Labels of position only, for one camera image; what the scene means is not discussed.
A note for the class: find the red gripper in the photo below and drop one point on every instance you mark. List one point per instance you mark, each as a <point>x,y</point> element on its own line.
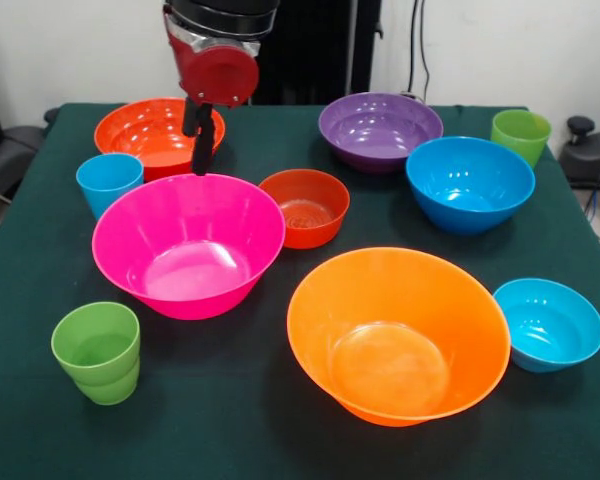
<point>220,77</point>

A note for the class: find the large pink bowl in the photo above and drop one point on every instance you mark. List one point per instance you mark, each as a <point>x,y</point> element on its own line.
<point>190,270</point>

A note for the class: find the large red bowl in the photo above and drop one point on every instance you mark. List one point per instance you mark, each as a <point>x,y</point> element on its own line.
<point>140,135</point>

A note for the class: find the blue cup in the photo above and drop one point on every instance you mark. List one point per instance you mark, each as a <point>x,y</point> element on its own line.
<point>105,187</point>

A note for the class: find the small red bowl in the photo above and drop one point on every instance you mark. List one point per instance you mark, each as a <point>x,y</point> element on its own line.
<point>305,220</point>

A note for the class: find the purple bowl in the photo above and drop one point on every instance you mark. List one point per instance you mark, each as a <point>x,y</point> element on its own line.
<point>375,135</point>

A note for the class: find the black office chair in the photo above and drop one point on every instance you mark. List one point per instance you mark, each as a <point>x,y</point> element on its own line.
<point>5,150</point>

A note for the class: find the green cup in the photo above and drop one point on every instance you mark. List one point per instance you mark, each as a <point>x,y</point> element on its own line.
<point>100,365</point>
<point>522,137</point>

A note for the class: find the dark green table cloth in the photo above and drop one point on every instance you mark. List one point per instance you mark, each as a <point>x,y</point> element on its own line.
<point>230,400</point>

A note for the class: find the medium blue bowl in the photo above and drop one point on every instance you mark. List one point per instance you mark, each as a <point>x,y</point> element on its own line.
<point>470,190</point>

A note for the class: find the large orange bowl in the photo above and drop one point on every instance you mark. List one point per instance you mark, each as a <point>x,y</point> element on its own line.
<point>395,360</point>

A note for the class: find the small light blue bowl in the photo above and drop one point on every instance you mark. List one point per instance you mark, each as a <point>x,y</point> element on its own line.
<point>550,325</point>

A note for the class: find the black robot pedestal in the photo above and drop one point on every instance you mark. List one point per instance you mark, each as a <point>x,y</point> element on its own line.
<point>320,60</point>

